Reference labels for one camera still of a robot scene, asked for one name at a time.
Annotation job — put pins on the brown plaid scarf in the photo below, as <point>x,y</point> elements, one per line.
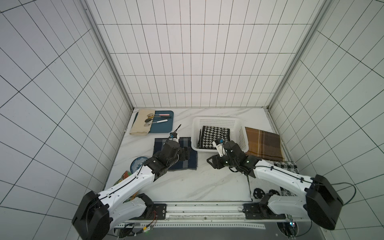
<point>264,145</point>

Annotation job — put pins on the houndstooth black white scarf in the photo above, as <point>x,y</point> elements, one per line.
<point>209,133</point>

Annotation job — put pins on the white plastic basket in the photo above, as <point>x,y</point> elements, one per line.
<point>238,132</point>

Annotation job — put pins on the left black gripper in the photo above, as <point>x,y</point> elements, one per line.
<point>184,153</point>

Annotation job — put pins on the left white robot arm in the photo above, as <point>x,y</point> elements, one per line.
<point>98,213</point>

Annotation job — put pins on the navy grey striped scarf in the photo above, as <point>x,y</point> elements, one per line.
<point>190,164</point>

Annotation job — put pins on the beige folded cloth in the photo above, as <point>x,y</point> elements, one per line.
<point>140,127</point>

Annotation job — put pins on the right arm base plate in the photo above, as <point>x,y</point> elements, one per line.
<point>255,211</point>

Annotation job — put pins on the blue patterned plate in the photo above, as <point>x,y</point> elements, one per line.
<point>137,164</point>

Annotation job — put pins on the teal tray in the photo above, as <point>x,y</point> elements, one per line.
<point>162,127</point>

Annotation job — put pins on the white handled spoon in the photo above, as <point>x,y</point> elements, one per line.
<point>157,122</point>

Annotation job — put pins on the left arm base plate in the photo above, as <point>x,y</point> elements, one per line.
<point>155,212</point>

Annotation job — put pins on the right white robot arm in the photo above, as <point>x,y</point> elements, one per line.
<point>313,198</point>

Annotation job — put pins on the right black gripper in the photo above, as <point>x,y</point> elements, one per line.
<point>217,160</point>

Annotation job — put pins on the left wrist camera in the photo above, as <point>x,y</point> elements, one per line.
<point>174,135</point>

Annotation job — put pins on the aluminium mounting rail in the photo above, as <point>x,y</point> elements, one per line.
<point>223,214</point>

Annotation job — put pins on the pink handled spoon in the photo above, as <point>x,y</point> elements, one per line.
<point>159,115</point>

